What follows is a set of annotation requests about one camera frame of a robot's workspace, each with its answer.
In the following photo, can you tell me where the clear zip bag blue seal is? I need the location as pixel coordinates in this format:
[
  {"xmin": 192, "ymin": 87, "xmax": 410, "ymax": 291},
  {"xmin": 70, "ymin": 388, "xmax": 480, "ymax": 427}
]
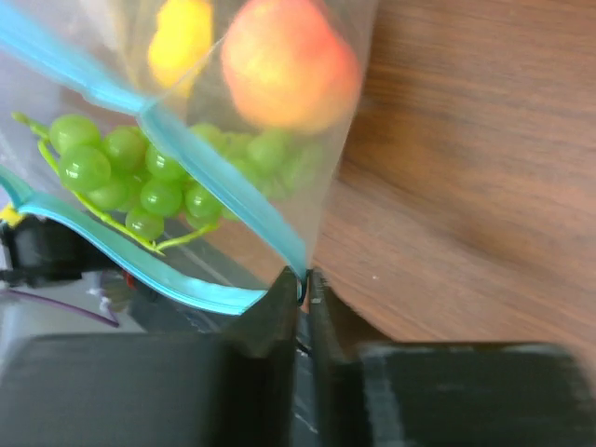
[{"xmin": 1, "ymin": 1, "xmax": 378, "ymax": 315}]

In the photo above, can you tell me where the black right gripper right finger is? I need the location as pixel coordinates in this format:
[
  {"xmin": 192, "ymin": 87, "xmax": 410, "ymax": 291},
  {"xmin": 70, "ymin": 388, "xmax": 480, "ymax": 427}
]
[{"xmin": 308, "ymin": 270, "xmax": 595, "ymax": 446}]

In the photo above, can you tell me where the red yellow apple toy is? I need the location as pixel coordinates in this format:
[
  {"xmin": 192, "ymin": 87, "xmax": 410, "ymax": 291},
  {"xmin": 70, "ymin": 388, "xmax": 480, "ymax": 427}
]
[{"xmin": 221, "ymin": 1, "xmax": 361, "ymax": 134}]

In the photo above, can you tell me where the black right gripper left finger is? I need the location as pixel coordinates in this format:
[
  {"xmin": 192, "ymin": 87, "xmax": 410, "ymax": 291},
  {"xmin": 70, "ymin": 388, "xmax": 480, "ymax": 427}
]
[{"xmin": 1, "ymin": 270, "xmax": 298, "ymax": 446}]

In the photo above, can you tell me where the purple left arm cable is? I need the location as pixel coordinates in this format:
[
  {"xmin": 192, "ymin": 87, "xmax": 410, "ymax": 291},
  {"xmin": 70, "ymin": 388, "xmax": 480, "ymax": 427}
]
[{"xmin": 0, "ymin": 288, "xmax": 121, "ymax": 328}]

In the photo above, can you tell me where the yellow bell pepper toy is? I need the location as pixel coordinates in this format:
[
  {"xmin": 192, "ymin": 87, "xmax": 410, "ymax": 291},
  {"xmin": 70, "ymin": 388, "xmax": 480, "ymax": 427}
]
[{"xmin": 147, "ymin": 0, "xmax": 213, "ymax": 98}]

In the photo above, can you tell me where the green grape bunch toy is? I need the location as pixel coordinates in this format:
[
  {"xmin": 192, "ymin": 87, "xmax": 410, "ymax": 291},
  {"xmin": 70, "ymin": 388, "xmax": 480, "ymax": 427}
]
[{"xmin": 12, "ymin": 113, "xmax": 323, "ymax": 253}]

